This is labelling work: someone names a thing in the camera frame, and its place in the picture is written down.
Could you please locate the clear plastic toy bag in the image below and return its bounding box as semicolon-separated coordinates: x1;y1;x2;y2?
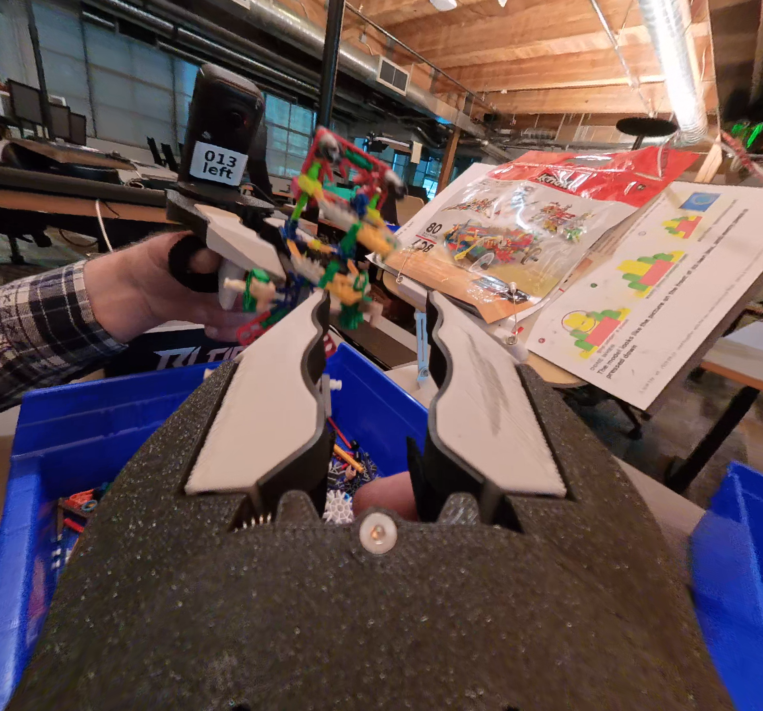
366;147;701;325

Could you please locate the colourful construction toy model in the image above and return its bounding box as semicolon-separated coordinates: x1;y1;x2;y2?
235;125;409;347

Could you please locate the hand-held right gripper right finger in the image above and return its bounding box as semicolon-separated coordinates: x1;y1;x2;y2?
407;290;568;522

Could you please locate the black vertical pole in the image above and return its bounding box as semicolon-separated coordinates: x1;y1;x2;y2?
321;0;354;134

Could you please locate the black toy box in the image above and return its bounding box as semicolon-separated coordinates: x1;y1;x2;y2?
103;322;251;379

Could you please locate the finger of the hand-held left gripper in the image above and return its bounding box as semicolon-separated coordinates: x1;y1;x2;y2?
194;204;288;280

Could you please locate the person's right hand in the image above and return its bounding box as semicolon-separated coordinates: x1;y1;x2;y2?
352;472;419;522

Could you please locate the grey ceiling duct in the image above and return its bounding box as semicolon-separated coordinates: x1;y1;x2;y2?
0;0;502;127

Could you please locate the silver ceiling duct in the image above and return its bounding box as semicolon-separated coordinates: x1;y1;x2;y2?
617;0;710;134

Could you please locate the black computer monitor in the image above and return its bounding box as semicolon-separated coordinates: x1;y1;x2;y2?
48;104;88;146
6;80;45;127

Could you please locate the pile of colourful toy pieces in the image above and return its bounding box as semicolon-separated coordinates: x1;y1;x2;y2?
54;416;382;545

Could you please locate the blue plastic parts bin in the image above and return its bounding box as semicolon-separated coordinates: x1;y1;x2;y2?
0;341;431;688

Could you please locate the white instruction sheet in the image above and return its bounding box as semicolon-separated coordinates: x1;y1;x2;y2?
525;183;763;412

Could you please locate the wooden top desk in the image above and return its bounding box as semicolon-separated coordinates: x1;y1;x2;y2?
0;138;180;225

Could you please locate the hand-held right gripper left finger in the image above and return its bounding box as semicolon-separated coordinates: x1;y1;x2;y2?
184;290;336;515

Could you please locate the person's left hand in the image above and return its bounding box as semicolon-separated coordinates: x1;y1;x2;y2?
83;233;246;343

